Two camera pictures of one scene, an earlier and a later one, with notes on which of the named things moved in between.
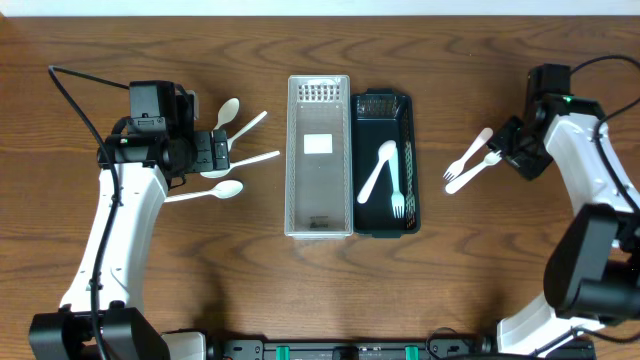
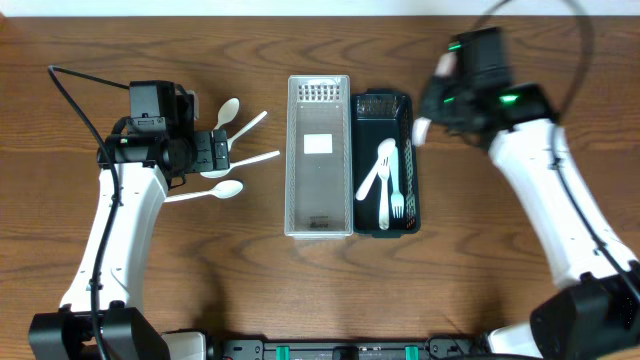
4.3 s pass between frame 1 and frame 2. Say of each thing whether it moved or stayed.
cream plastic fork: moved
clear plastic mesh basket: stayed
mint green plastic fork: stayed
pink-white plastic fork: moved
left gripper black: stayed
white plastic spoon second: stayed
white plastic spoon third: stayed
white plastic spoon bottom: stayed
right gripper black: moved
